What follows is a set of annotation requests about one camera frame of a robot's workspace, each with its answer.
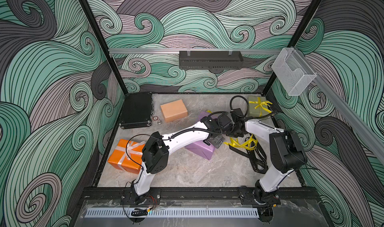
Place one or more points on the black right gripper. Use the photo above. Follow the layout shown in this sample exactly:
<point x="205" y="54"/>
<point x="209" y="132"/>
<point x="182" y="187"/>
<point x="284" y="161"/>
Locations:
<point x="230" y="134"/>

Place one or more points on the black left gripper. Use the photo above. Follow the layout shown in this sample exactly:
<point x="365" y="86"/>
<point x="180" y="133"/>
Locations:
<point x="218" y="142"/>

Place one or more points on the yellow ribbon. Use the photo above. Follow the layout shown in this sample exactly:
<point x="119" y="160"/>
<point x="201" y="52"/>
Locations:
<point x="249" y="144"/>
<point x="262" y="103"/>

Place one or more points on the purple gift box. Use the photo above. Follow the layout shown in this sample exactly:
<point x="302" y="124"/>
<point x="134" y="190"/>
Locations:
<point x="201" y="149"/>

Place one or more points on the black ribbon gold lettering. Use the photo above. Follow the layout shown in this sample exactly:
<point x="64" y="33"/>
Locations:
<point x="257" y="158"/>

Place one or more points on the peach gift box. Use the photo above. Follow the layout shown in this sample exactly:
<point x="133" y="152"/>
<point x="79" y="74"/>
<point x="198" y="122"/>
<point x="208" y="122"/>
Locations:
<point x="174" y="110"/>

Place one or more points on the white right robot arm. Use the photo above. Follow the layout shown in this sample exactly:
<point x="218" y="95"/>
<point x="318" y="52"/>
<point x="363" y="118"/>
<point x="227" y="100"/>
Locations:
<point x="286" y="152"/>

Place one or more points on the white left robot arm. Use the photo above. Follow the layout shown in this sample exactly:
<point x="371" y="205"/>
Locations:
<point x="158" y="149"/>

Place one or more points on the orange gift box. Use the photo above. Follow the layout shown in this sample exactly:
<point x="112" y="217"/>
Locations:
<point x="116" y="155"/>

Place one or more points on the small metal rings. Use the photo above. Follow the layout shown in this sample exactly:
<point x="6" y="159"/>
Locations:
<point x="157" y="119"/>

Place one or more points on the black case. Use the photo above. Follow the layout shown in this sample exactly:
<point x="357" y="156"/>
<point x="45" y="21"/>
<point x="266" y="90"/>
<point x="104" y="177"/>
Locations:
<point x="137" y="111"/>

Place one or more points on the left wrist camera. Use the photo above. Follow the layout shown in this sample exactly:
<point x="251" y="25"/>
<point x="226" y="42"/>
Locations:
<point x="224" y="122"/>

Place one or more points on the clear acrylic wall holder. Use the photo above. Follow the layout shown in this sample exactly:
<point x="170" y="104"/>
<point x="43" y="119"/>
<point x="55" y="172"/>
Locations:
<point x="293" y="70"/>

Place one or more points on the black perforated wall tray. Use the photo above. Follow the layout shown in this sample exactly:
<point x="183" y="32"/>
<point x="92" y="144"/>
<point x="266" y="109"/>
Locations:
<point x="212" y="61"/>

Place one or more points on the aluminium rail back wall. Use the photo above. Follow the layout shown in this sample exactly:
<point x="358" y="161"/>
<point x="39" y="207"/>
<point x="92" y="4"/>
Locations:
<point x="189" y="50"/>

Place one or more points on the aluminium rail wall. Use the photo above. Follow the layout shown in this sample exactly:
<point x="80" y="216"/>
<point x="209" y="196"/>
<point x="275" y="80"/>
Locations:
<point x="331" y="83"/>
<point x="189" y="50"/>

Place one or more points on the aluminium rail right wall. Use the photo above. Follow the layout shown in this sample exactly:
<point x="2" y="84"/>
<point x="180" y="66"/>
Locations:
<point x="331" y="83"/>

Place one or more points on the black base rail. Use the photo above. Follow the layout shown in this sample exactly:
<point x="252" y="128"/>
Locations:
<point x="126" y="196"/>

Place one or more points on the black frame post left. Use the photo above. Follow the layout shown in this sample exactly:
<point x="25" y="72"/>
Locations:
<point x="94" y="26"/>

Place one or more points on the black frame post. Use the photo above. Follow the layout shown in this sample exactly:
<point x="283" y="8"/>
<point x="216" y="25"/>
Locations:
<point x="94" y="26"/>
<point x="308" y="15"/>

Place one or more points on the black frame post right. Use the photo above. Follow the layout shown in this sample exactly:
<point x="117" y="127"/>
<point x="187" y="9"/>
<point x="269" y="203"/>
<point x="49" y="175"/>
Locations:
<point x="308" y="15"/>

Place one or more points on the white slotted cable duct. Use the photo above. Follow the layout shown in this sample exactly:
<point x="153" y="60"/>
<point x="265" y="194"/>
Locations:
<point x="250" y="213"/>

